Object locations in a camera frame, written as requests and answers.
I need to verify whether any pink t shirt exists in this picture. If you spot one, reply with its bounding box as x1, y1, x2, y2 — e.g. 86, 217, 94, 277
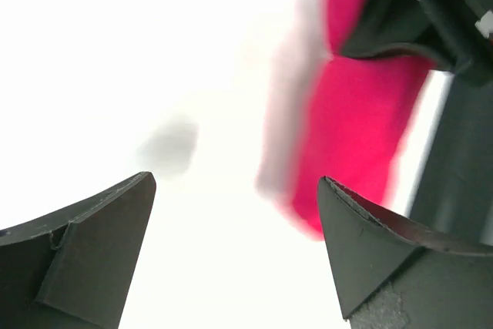
289, 0, 432, 240

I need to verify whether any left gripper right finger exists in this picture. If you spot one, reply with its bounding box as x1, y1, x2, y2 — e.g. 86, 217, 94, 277
317, 177, 492, 329

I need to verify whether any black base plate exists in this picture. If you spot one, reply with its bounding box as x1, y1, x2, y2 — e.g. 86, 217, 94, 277
409, 76, 492, 245

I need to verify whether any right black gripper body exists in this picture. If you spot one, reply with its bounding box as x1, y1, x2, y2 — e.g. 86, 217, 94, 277
340, 0, 492, 86

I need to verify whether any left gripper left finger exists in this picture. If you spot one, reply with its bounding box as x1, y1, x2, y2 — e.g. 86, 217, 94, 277
1, 172, 156, 329

